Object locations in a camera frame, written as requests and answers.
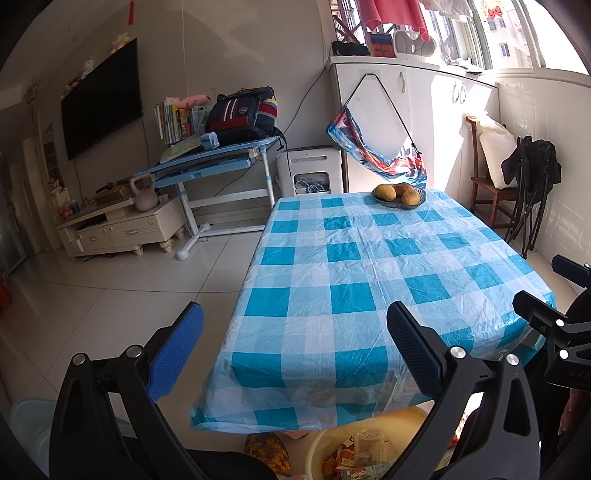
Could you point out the person's right hand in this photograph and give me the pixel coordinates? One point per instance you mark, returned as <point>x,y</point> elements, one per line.
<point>565,410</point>

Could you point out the blue white study desk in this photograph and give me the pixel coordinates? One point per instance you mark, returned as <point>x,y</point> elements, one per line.
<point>207,161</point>

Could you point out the white plush toy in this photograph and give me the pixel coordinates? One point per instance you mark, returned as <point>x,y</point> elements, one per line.
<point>87,67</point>

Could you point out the navy red school backpack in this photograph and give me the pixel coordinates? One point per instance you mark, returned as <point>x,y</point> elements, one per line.
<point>240,115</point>

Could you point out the brown round fruit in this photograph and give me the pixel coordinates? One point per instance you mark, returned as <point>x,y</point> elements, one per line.
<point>404,187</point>
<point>411,197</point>

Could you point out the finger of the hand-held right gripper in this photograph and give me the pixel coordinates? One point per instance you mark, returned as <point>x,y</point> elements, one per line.
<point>538,307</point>
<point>570,270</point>

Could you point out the row of books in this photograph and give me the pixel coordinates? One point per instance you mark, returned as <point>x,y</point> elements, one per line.
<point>173,122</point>

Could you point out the yellow green plush toy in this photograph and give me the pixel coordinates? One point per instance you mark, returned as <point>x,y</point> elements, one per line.
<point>119,41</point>

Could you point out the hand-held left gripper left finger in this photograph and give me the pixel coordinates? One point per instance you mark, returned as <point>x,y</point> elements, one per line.
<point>178,350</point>

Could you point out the small brown plush toy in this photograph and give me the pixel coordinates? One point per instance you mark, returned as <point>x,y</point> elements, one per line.
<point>72,84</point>

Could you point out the white air purifier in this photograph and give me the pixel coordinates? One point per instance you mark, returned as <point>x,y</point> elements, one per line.
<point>309,159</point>

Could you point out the white grey sneaker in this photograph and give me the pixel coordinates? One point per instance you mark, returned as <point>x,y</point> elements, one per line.
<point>464,64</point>

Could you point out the pale teal plastic stool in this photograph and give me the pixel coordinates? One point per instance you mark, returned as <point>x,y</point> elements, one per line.
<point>27,424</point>

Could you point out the wooden chair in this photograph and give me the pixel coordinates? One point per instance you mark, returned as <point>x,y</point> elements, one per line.
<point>485,189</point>

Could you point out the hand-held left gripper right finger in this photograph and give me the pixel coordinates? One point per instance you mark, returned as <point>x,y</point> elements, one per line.
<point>415,350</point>

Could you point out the red knot wall ornament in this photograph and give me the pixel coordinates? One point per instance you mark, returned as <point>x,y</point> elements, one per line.
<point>32,94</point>

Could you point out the fruit plate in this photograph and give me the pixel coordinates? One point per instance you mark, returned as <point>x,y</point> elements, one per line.
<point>392,203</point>

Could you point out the white cabinet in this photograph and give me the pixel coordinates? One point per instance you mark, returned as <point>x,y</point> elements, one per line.
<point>434,120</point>

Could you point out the pink plush toy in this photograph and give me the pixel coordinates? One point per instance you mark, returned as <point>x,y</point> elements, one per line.
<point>194,100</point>

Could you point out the green picture book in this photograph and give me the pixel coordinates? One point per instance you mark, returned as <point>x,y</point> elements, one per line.
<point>180,150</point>

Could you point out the red hanging garment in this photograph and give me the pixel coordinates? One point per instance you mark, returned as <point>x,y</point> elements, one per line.
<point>392,14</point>

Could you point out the person's dark clothing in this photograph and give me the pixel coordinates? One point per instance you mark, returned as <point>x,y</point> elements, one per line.
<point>581,438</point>

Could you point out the red tassel ornament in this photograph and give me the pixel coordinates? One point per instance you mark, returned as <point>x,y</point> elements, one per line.
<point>132,11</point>

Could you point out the brown box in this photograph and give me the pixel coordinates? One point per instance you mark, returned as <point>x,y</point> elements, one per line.
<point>113,194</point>

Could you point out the white hanging garment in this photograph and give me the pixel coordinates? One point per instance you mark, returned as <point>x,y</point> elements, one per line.
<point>445,8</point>

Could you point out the blue white checked tablecloth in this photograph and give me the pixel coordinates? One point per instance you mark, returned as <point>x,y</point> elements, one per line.
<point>351,258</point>

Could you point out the black folding chair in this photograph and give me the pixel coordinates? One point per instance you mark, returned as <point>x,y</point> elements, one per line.
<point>531,161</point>

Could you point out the orange blue box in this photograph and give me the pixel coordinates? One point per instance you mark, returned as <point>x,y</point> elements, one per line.
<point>381,45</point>

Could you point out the red window decoration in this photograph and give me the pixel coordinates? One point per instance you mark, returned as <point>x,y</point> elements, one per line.
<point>495,12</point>

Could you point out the yellow plastic basin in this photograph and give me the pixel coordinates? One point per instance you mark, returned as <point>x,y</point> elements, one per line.
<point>323,438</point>

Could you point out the black wall television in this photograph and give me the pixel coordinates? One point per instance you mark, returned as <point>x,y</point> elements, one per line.
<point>101,106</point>

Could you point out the cream television cabinet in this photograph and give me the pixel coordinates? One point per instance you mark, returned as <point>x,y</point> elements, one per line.
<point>129,228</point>

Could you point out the white pillow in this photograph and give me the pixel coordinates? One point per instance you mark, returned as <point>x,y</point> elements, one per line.
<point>496,152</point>

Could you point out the black sneakers pair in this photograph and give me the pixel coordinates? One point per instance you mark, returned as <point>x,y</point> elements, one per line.
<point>348,49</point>

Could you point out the colourful patterned bag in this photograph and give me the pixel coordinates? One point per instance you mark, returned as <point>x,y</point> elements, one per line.
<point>268,452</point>

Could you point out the pink kettlebell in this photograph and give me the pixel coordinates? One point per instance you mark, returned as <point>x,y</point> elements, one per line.
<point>145,199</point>

